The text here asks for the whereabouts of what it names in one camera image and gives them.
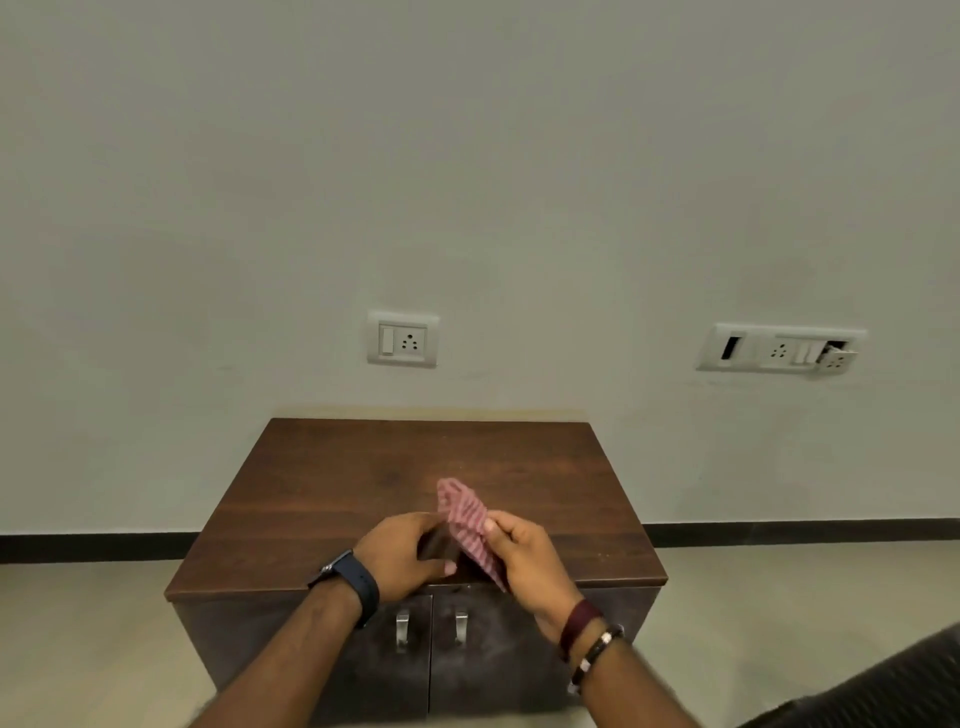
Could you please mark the person's right hand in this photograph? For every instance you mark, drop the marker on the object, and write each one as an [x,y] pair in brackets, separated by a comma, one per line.
[536,574]

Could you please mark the person's left hand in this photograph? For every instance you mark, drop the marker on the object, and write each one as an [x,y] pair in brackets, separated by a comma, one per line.
[397,559]

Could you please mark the red checked cleaning cloth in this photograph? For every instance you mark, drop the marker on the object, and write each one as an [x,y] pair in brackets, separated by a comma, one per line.
[465,517]

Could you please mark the brown wooden cabinet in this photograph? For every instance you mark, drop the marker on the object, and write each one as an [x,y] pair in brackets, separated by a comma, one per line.
[337,480]

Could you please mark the person's left forearm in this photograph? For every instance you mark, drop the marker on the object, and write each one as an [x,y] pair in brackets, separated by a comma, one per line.
[285,667]

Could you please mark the black smartwatch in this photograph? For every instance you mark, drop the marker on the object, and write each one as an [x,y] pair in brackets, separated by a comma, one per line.
[364,585]

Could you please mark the maroon thread wristband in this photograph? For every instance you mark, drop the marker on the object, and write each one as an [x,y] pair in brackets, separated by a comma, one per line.
[579,628]

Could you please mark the dark woven plastic stool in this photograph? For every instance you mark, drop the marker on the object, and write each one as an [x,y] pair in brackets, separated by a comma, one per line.
[885,690]

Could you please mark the small white switch socket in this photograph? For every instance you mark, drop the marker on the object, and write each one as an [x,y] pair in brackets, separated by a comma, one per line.
[403,339]

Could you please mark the wide white switch socket panel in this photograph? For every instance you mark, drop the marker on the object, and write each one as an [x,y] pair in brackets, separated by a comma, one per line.
[780,349]

